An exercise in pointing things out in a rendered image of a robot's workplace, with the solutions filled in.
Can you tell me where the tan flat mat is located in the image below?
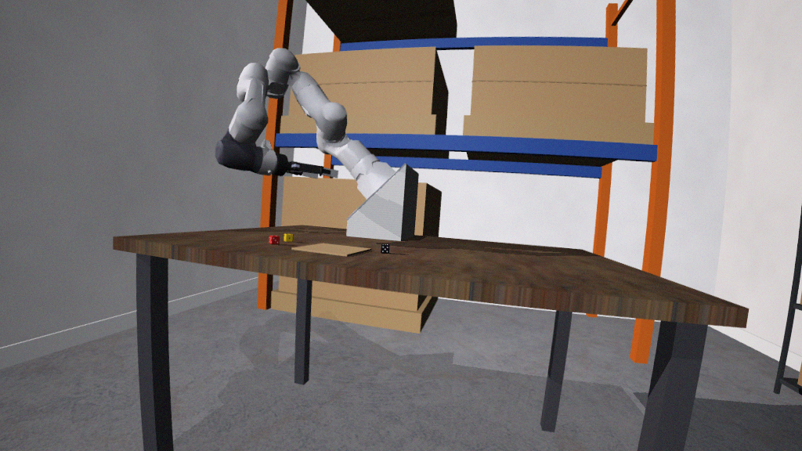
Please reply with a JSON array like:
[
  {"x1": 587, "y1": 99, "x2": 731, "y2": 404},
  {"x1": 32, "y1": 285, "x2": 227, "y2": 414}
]
[{"x1": 291, "y1": 244, "x2": 372, "y2": 257}]

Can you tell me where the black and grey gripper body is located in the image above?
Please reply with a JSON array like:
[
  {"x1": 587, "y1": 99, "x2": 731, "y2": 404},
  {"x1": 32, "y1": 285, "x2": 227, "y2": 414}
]
[{"x1": 272, "y1": 153, "x2": 299, "y2": 176}]

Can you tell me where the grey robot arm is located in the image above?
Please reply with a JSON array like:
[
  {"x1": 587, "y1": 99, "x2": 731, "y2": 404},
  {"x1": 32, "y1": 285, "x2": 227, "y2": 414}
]
[{"x1": 215, "y1": 48, "x2": 395, "y2": 199}]

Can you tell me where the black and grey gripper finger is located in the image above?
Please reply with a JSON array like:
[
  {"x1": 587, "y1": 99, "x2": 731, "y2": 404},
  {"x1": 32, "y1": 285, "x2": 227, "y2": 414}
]
[
  {"x1": 290, "y1": 161, "x2": 338, "y2": 178},
  {"x1": 286, "y1": 171, "x2": 318, "y2": 179}
]

